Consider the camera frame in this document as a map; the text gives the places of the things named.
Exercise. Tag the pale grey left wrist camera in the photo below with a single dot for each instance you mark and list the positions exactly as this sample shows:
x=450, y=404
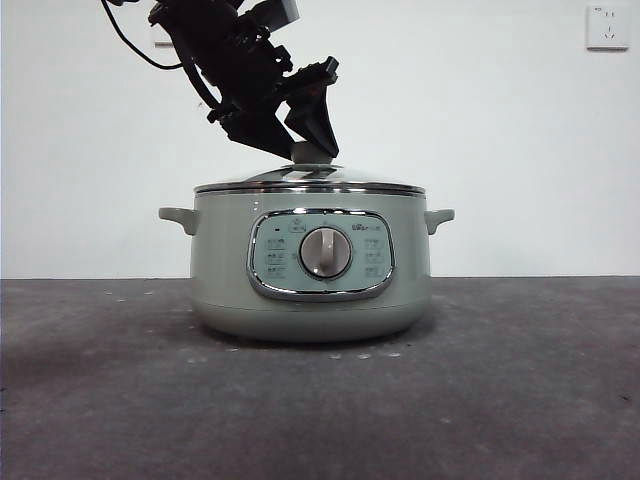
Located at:
x=277, y=14

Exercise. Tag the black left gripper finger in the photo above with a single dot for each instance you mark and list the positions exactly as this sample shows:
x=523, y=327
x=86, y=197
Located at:
x=315, y=125
x=260, y=132

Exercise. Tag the white wall socket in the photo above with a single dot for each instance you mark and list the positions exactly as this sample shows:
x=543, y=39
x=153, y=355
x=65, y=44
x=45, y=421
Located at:
x=164, y=44
x=607, y=27

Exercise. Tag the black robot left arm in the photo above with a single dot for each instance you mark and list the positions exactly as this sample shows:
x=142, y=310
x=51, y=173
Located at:
x=210, y=35

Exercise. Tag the pale green electric pot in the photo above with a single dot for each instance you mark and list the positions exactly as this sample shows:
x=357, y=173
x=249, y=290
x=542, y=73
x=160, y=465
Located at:
x=225, y=280

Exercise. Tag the glass lid with knob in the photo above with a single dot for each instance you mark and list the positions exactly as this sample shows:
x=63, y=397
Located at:
x=320, y=177

